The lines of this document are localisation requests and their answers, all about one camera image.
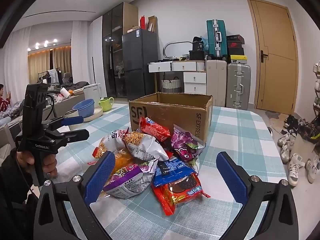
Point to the dark grey fridge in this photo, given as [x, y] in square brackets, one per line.
[140, 55]

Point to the orange fruit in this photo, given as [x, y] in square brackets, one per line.
[72, 93]

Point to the beige suitcase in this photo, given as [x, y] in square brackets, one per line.
[216, 82]

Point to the teal suitcase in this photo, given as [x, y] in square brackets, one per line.
[215, 40]

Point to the group of shoes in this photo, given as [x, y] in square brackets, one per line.
[293, 170]

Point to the tan curtain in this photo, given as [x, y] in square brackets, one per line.
[47, 60]

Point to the wooden door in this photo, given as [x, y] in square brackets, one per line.
[275, 55]

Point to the red snack packet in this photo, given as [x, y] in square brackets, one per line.
[155, 128]

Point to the cream plate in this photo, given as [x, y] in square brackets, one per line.
[96, 113]

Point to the silver suitcase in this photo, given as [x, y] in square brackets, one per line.
[238, 85]

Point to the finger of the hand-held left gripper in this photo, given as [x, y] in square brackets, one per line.
[72, 121]
[77, 135]

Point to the tall dark glass cabinet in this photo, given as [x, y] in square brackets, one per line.
[112, 42]

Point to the dark clothes pile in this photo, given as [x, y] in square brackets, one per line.
[80, 86]

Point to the grey doormat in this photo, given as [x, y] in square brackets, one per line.
[272, 114]

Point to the grey sofa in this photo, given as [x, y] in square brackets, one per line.
[67, 103]

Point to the metal shoe rack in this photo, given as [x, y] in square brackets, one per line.
[317, 100]

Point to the purple candy bag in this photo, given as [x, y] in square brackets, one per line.
[181, 142]

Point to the white sheer curtain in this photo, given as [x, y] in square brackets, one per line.
[13, 67]
[80, 52]

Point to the clothes rack with clothes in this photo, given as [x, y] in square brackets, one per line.
[51, 76]

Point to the black round box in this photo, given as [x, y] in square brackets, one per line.
[197, 55]

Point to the person's left forearm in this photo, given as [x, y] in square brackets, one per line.
[12, 195]

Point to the blue cookie packet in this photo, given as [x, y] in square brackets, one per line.
[172, 170]

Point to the brown cardboard box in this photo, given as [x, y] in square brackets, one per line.
[185, 120]

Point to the white dresser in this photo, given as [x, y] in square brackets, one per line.
[192, 77]

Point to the oval metal mirror frame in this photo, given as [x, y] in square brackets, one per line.
[180, 41]

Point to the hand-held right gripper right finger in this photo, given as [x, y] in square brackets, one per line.
[231, 180]

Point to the black square box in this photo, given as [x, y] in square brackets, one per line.
[198, 44]

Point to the grey chair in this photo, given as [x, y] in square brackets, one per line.
[67, 78]

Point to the open brown carton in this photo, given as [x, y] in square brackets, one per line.
[152, 25]

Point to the white kettle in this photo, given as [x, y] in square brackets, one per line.
[91, 92]

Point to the woven basket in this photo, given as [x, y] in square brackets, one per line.
[171, 86]

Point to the steel bowl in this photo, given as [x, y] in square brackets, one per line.
[71, 113]

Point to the yellow and black shoe box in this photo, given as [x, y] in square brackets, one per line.
[238, 59]

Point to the white paper roll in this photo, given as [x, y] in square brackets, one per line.
[65, 92]

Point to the blue plastic bag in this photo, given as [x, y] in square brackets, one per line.
[205, 42]

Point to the small flat carton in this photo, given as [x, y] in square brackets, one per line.
[133, 29]

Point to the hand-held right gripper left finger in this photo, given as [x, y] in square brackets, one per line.
[100, 177]

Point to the noodle snack bag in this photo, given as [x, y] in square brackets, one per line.
[140, 145]

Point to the person's left hand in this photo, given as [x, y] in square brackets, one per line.
[51, 165]

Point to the blue bowl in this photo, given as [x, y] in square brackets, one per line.
[93, 107]
[81, 107]

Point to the purple and white snack bag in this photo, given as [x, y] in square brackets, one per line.
[132, 180]

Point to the black and red shoe box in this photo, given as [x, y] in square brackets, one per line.
[235, 38]

